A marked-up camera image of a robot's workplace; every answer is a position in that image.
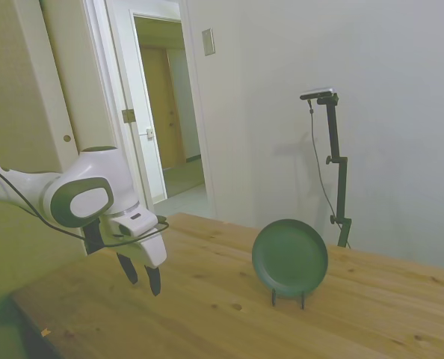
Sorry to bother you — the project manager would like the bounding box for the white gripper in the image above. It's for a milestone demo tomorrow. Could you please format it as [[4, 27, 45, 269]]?
[[101, 224, 168, 298]]

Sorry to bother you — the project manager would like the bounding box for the dark green plate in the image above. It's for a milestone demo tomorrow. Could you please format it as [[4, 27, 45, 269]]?
[[251, 218, 330, 299]]

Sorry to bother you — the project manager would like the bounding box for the wooden hallway door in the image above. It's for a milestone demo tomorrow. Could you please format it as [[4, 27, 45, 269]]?
[[138, 43, 179, 171]]

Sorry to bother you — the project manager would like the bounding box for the beige closet door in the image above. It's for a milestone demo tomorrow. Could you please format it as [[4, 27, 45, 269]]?
[[12, 0, 113, 175]]

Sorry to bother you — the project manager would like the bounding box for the black wrist bracket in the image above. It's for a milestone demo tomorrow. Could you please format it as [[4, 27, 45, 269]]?
[[82, 220, 104, 257]]

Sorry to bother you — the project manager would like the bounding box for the black wire plate stand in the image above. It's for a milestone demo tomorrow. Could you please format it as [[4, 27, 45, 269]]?
[[269, 286, 306, 311]]

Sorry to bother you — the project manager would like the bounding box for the white door frame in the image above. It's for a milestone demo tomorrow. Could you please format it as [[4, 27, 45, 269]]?
[[82, 0, 218, 222]]

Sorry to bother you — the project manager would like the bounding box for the black articulated camera stand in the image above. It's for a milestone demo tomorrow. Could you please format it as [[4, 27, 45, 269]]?
[[315, 94, 354, 249]]

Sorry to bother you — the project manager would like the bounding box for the grey wall switch plate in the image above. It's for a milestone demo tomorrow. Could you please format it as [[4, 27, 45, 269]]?
[[200, 28, 216, 58]]

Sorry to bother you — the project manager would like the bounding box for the silver camera on stand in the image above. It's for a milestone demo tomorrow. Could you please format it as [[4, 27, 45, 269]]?
[[299, 86, 337, 102]]

